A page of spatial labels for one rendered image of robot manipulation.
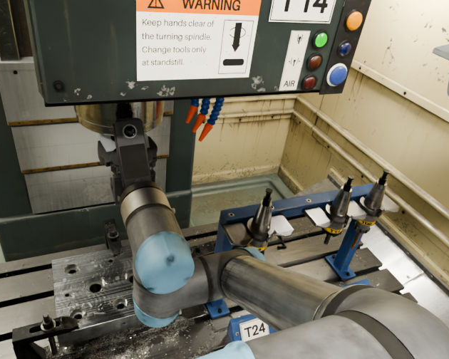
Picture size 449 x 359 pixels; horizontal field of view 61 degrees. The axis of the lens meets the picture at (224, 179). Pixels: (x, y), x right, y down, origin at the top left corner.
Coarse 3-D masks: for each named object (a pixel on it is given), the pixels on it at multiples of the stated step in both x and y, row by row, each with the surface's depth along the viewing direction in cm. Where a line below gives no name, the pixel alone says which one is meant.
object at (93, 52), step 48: (48, 0) 39; (96, 0) 40; (336, 0) 52; (48, 48) 41; (96, 48) 43; (48, 96) 44; (96, 96) 46; (144, 96) 49; (192, 96) 52; (240, 96) 55
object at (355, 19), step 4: (356, 12) 53; (352, 16) 53; (356, 16) 53; (360, 16) 54; (348, 20) 53; (352, 20) 53; (356, 20) 54; (360, 20) 54; (348, 24) 54; (352, 24) 54; (356, 24) 54; (360, 24) 54; (352, 28) 54
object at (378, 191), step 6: (378, 186) 94; (384, 186) 94; (372, 192) 96; (378, 192) 95; (384, 192) 96; (366, 198) 98; (372, 198) 96; (378, 198) 96; (366, 204) 98; (372, 204) 97; (378, 204) 97
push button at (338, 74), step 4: (336, 68) 57; (340, 68) 57; (344, 68) 58; (332, 72) 58; (336, 72) 58; (340, 72) 58; (344, 72) 58; (332, 76) 58; (336, 76) 58; (340, 76) 58; (344, 76) 59; (332, 80) 58; (336, 80) 58; (340, 80) 59; (332, 84) 59; (336, 84) 59
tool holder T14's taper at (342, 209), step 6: (342, 186) 91; (342, 192) 90; (348, 192) 90; (336, 198) 92; (342, 198) 91; (348, 198) 91; (336, 204) 92; (342, 204) 91; (348, 204) 92; (330, 210) 94; (336, 210) 93; (342, 210) 92; (342, 216) 93
